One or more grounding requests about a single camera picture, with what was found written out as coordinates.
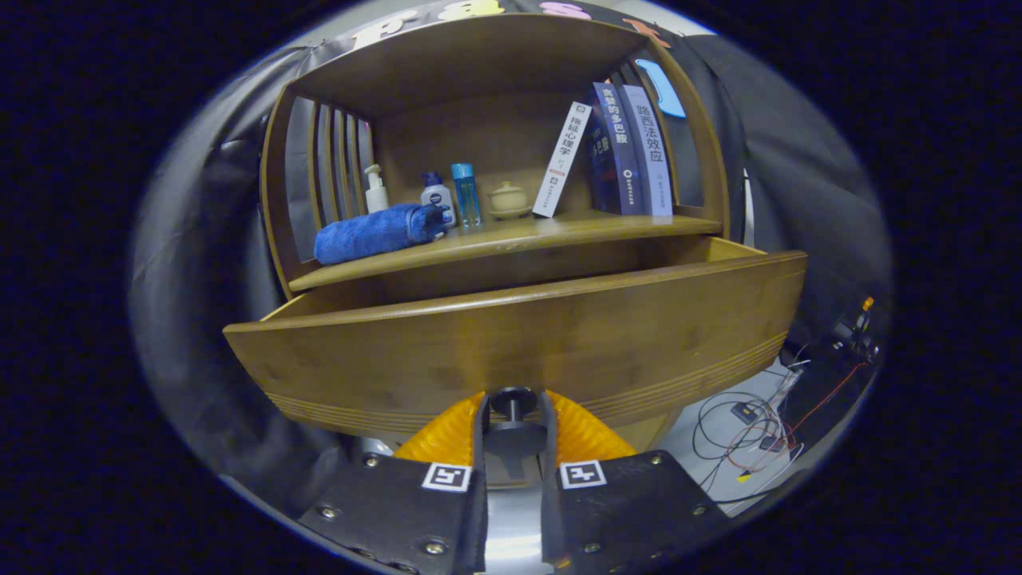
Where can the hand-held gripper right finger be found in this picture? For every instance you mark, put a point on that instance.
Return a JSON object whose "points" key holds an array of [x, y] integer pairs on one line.
{"points": [[548, 495]]}

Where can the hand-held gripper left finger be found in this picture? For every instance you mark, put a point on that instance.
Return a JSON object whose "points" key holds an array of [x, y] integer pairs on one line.
{"points": [[481, 495]]}

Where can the black drawer knob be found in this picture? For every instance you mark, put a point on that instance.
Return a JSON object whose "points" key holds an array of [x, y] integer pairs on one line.
{"points": [[515, 438]]}

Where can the wooden drawer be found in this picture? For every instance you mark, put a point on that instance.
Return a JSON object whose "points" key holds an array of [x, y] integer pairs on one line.
{"points": [[519, 343]]}

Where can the wooden countertop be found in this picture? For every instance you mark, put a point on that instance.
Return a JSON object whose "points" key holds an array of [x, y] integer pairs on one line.
{"points": [[543, 231]]}

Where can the wooden cabinet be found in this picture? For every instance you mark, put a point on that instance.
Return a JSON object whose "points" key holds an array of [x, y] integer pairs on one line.
{"points": [[479, 72]]}

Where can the small black adapter box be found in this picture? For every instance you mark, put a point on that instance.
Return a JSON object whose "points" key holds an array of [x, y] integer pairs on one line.
{"points": [[744, 412]]}

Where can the blue folded towel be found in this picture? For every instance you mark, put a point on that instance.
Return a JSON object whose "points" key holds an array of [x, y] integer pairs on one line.
{"points": [[367, 233]]}

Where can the beige lidded teacup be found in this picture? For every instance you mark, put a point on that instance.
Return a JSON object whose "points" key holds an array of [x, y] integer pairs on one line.
{"points": [[509, 200]]}

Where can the clear blue bottle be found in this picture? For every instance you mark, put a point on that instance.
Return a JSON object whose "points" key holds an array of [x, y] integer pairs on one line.
{"points": [[466, 196]]}

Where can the white bottle blue cap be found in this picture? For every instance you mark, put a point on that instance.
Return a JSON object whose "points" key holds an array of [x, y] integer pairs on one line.
{"points": [[437, 198]]}

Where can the white pump bottle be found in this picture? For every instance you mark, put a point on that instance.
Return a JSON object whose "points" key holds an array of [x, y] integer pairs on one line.
{"points": [[376, 198]]}

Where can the white book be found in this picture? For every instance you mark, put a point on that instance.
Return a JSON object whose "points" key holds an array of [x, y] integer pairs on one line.
{"points": [[563, 160]]}

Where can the black device with orange part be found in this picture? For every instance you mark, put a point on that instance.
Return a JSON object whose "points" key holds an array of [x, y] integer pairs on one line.
{"points": [[854, 331]]}

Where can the dark blue book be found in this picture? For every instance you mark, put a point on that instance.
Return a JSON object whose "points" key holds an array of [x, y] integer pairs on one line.
{"points": [[619, 144]]}

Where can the pale grey-blue book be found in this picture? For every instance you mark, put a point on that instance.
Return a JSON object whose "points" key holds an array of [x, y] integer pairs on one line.
{"points": [[651, 152]]}

